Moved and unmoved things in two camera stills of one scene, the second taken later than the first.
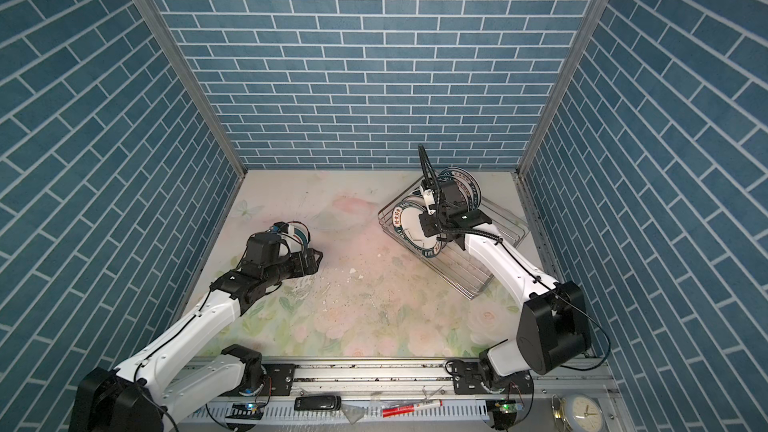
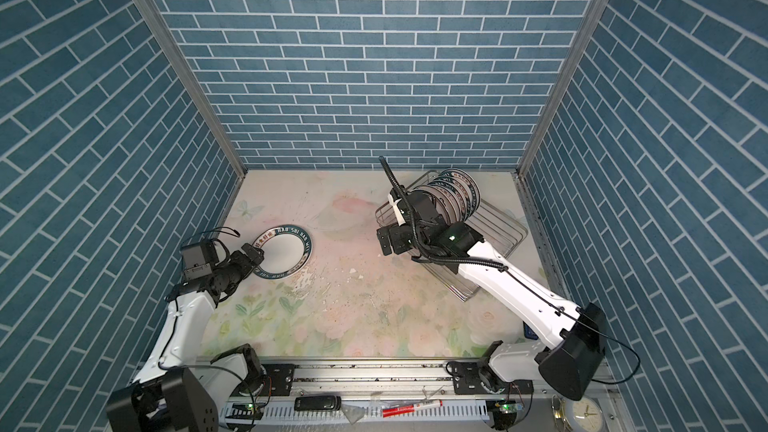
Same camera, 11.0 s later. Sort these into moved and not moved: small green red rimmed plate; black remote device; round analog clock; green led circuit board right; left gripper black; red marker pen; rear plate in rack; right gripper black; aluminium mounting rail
Moved: right gripper black; left gripper black; small green red rimmed plate
Not moved: rear plate in rack; green led circuit board right; aluminium mounting rail; black remote device; red marker pen; round analog clock
